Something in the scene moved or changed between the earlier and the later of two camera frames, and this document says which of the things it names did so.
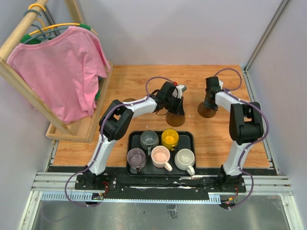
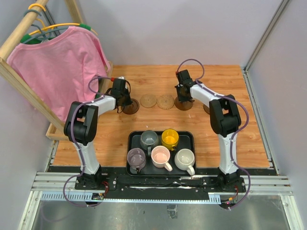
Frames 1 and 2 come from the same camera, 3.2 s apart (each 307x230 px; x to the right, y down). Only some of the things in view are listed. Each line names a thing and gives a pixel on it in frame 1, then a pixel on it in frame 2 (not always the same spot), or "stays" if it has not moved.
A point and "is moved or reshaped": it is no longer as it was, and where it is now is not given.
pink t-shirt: (61, 74) stays
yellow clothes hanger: (27, 37) stays
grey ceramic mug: (149, 139) stays
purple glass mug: (136, 159) stays
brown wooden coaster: (174, 120) -> (183, 106)
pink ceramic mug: (160, 155) stays
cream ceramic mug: (184, 159) stays
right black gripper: (207, 105) -> (180, 98)
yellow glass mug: (170, 138) stays
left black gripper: (179, 109) -> (129, 101)
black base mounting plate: (159, 187) stays
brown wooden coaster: (205, 112) is moved or reshaped
